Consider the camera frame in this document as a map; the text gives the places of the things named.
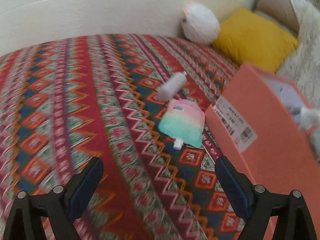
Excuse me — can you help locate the yellow cushion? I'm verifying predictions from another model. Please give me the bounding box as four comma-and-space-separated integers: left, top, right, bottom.
212, 8, 299, 72

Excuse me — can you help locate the patterned red bedspread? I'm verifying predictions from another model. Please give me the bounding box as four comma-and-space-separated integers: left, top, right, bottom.
1, 34, 244, 239

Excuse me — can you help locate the pink teal spout pouch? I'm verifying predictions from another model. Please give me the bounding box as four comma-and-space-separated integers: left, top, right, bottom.
158, 99, 205, 150

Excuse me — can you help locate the white cylinder bottle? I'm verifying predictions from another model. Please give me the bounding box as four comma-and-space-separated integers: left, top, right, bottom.
157, 72, 187, 102

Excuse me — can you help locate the salmon pink storage box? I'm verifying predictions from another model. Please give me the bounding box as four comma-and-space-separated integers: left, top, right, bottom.
205, 63, 319, 239

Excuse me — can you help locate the white lace cloth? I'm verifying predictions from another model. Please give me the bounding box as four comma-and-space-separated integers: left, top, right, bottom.
277, 0, 320, 108

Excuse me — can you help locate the round white fluffy plush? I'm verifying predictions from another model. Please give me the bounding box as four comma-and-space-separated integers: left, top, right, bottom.
181, 2, 220, 46

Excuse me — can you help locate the large white plush toy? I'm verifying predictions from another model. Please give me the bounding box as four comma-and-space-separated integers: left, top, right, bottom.
299, 107, 319, 162

